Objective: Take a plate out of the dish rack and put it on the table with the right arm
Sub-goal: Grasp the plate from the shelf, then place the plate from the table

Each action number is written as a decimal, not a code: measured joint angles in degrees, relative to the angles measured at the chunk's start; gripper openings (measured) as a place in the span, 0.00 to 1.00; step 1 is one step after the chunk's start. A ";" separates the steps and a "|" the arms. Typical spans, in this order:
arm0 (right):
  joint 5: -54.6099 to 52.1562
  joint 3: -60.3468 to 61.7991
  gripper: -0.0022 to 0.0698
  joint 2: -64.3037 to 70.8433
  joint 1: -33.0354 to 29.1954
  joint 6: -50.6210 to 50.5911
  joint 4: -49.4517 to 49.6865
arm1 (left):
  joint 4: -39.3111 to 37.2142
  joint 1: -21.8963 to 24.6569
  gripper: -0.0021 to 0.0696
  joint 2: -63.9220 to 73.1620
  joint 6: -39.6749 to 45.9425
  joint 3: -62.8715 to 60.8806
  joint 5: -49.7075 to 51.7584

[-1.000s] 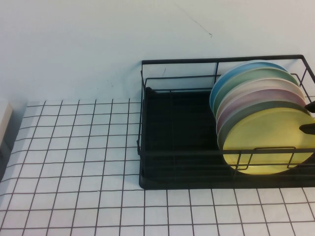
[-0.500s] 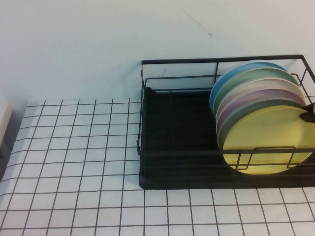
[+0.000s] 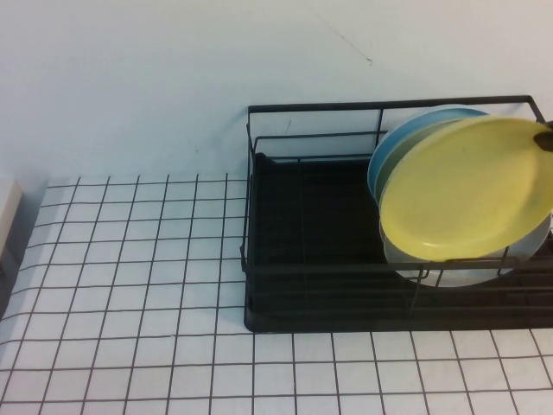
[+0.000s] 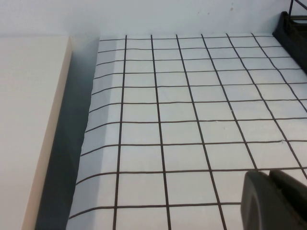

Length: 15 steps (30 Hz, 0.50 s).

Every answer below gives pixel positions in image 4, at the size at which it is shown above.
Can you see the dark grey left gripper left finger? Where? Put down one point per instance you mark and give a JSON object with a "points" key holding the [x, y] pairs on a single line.
{"points": [[259, 206]]}

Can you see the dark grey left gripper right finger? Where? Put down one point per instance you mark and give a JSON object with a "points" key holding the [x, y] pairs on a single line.
{"points": [[292, 189]]}

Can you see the white grid-pattern tablecloth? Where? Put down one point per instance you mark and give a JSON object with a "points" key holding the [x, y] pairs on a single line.
{"points": [[168, 119]]}

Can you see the black plastic drip tray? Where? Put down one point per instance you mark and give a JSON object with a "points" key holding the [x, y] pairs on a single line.
{"points": [[295, 43]]}

